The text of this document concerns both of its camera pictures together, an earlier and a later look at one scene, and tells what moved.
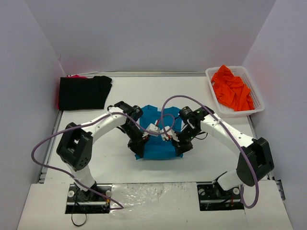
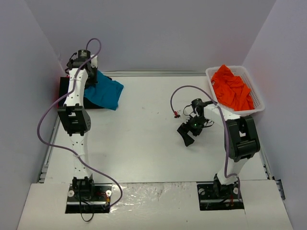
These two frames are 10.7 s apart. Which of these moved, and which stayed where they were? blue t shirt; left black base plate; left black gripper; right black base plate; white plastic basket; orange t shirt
Moved: blue t shirt; left black gripper
Stayed: orange t shirt; left black base plate; white plastic basket; right black base plate
